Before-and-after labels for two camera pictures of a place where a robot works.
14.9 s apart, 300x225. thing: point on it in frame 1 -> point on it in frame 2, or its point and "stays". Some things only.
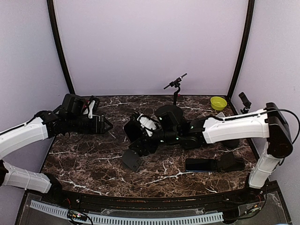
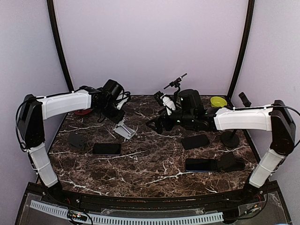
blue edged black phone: (200, 165) stays
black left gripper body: (97, 128) -> (114, 116)
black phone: (132, 130) -> (107, 149)
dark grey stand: (131, 161) -> (76, 140)
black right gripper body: (144, 139) -> (169, 124)
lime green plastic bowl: (218, 103) stays
